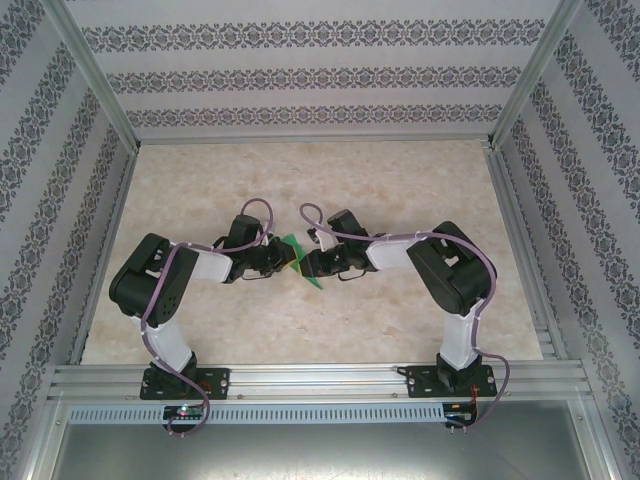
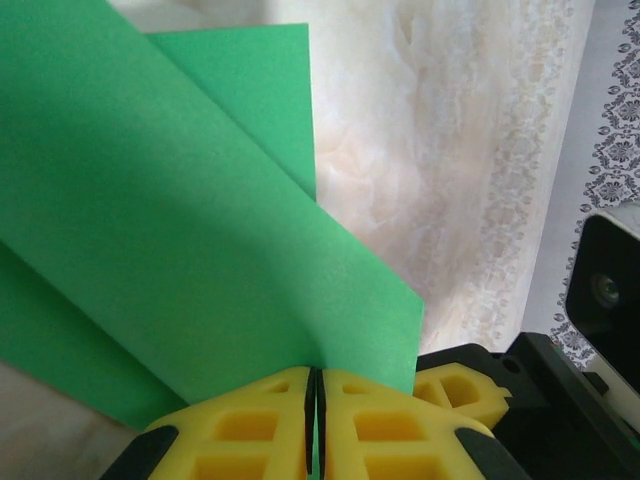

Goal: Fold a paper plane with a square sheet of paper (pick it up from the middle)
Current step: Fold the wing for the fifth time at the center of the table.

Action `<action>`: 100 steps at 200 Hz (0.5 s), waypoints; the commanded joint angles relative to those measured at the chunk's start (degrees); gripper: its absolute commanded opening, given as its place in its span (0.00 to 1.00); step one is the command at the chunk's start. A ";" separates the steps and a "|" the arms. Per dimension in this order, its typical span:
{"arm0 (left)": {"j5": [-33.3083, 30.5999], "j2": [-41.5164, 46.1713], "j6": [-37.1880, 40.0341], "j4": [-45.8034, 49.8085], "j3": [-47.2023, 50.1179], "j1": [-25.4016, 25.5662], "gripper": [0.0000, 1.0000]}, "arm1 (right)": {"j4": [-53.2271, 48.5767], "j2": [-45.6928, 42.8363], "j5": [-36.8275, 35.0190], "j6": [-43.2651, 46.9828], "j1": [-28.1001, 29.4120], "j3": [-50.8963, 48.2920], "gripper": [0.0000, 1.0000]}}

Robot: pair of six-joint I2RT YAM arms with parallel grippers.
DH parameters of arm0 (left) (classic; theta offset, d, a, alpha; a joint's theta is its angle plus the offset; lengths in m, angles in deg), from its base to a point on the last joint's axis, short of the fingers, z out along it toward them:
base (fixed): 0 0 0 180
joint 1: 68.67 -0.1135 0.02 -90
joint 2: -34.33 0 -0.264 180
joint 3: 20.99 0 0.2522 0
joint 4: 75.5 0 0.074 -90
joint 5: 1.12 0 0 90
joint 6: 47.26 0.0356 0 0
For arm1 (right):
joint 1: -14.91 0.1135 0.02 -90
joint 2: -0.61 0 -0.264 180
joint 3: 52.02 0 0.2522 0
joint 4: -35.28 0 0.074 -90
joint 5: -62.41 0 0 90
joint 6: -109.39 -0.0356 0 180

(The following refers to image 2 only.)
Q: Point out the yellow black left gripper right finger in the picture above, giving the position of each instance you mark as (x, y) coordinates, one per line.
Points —
(400, 435)

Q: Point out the green square paper sheet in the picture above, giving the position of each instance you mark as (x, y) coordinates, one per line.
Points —
(175, 200)

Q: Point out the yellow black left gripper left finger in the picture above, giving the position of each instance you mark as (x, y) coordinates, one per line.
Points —
(250, 430)

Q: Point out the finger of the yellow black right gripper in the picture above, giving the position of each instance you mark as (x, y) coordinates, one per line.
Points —
(485, 395)

